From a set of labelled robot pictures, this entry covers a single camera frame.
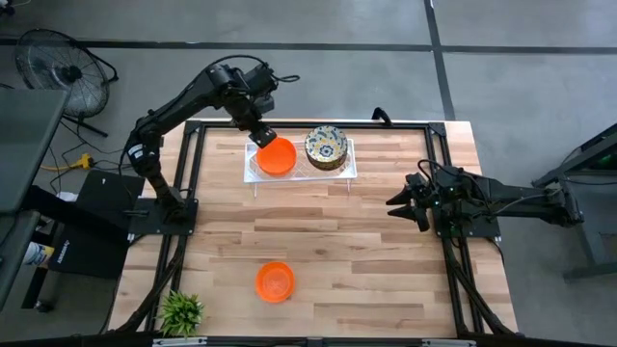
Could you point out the white printed container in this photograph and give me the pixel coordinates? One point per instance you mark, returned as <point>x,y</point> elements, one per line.
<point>38,253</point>

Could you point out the black frame clamp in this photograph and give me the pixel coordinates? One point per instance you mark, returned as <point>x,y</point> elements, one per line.
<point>383,115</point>

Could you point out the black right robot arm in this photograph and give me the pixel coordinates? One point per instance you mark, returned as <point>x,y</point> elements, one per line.
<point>520,197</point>

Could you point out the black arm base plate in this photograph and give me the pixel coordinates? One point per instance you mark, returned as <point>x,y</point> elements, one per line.
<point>144,221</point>
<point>482,231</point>

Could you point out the black aluminium table frame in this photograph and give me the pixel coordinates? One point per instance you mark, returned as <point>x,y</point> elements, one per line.
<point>337,125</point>

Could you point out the orange plastic bowl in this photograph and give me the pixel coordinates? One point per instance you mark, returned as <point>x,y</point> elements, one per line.
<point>278,159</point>
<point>275,282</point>

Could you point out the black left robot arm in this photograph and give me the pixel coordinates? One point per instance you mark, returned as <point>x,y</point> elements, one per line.
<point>178,103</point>

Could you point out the black equipment case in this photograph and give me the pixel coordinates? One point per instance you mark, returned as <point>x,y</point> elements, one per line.
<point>87,260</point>

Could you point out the grey metal stand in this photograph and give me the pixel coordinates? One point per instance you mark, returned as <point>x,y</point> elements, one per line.
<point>583,241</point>

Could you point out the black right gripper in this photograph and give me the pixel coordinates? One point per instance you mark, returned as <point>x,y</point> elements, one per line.
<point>426,200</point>

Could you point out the grey side table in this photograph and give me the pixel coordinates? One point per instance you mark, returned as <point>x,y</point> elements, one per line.
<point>24,144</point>

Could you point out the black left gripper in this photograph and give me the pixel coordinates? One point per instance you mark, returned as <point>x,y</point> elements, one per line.
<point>250,113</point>

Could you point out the yellow power plug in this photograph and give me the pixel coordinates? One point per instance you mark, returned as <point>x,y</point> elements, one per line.
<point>86,161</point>

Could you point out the silver metal bracket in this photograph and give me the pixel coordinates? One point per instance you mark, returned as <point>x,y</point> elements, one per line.
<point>448,343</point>
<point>178,342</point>

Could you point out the black floor fan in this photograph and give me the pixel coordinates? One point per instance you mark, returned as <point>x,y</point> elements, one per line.
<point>72,73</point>

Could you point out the small green potted plant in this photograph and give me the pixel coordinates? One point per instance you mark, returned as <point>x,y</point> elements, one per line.
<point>180,313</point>

